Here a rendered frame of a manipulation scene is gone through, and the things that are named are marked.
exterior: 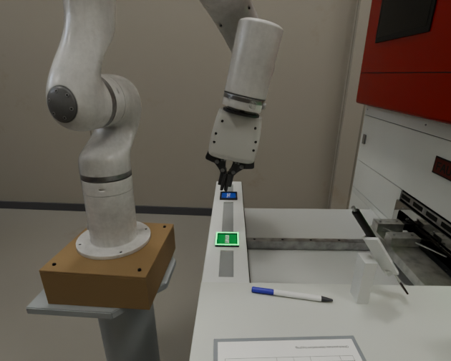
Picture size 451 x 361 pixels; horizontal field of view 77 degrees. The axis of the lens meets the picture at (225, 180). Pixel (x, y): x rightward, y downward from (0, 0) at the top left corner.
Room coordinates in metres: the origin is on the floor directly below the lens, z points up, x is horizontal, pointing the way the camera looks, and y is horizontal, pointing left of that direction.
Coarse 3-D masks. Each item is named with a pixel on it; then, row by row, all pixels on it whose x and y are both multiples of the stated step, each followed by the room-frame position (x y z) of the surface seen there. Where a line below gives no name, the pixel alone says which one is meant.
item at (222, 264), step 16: (240, 192) 0.88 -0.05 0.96; (224, 208) 0.76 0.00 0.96; (240, 208) 0.75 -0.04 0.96; (224, 224) 0.67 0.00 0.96; (240, 224) 0.66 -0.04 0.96; (208, 240) 0.58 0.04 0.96; (240, 240) 0.58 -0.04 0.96; (208, 256) 0.52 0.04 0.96; (224, 256) 0.52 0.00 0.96; (240, 256) 0.52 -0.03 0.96; (208, 272) 0.47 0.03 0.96; (224, 272) 0.47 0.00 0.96; (240, 272) 0.47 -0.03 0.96
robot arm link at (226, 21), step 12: (204, 0) 0.59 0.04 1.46; (216, 0) 0.58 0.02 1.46; (228, 0) 0.60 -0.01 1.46; (240, 0) 0.62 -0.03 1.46; (216, 12) 0.62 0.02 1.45; (228, 12) 0.62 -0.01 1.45; (240, 12) 0.63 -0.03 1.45; (252, 12) 0.65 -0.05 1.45; (216, 24) 0.66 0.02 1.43; (228, 24) 0.65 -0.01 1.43; (228, 36) 0.66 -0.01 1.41
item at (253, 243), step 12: (252, 240) 0.75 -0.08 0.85; (264, 240) 0.75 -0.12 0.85; (276, 240) 0.75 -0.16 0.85; (288, 240) 0.75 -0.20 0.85; (300, 240) 0.75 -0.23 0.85; (312, 240) 0.75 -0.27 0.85; (324, 240) 0.75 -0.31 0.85; (336, 240) 0.75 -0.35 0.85; (348, 240) 0.75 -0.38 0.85; (360, 240) 0.75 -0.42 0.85
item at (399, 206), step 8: (400, 200) 0.85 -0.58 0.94; (400, 208) 0.83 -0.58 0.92; (408, 208) 0.79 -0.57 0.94; (392, 216) 0.86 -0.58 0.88; (400, 216) 0.84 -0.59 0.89; (416, 216) 0.75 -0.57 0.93; (424, 216) 0.74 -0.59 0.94; (424, 224) 0.71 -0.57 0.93; (432, 224) 0.69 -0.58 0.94; (432, 232) 0.67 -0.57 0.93; (440, 232) 0.65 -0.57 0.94; (440, 240) 0.64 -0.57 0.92; (448, 240) 0.62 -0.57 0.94; (424, 248) 0.69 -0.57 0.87; (448, 248) 0.61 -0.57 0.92; (432, 256) 0.65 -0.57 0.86; (440, 256) 0.64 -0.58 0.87; (440, 264) 0.62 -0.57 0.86; (448, 264) 0.61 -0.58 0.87; (448, 272) 0.59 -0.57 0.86
